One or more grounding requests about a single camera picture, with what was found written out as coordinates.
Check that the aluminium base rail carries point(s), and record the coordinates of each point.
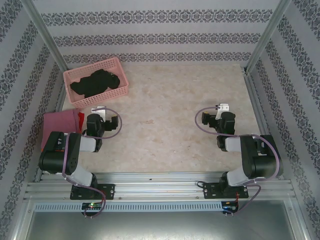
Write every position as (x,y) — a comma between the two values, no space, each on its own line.
(160,185)

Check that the circuit board with green light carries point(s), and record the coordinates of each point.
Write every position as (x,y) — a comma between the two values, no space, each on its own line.
(92,205)

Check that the grey metal shelf panel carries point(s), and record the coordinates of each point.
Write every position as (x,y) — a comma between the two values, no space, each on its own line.
(160,226)

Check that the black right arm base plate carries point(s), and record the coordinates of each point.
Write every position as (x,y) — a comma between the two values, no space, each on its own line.
(210,191)

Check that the aluminium frame post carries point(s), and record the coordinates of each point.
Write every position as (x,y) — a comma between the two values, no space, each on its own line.
(267,35)
(45,35)

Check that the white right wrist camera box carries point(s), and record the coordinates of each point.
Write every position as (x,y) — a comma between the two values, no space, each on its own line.
(223,107)

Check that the pink plastic basket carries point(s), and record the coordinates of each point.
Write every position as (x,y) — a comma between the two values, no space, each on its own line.
(117,67)

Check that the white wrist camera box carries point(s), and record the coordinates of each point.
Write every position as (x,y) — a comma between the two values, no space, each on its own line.
(100,111)
(223,107)

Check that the black printed t-shirt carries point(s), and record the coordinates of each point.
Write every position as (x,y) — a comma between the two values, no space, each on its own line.
(95,83)

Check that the pink folded t-shirt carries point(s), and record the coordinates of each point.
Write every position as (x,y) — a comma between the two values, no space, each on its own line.
(57,120)

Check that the red folded t-shirt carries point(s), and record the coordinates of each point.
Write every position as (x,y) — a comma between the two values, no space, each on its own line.
(81,118)

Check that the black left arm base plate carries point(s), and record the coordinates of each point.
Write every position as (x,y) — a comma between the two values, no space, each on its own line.
(107,191)

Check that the aluminium side rail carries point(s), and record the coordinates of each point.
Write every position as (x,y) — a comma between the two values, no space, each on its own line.
(255,100)

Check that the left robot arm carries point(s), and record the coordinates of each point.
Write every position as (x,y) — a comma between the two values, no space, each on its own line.
(57,155)

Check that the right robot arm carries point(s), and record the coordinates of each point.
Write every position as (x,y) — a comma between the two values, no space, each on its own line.
(260,160)

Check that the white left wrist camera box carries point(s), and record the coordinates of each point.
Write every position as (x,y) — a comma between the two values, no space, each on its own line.
(100,111)

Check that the circuit board with blue light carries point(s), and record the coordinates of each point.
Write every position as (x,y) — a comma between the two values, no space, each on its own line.
(228,207)

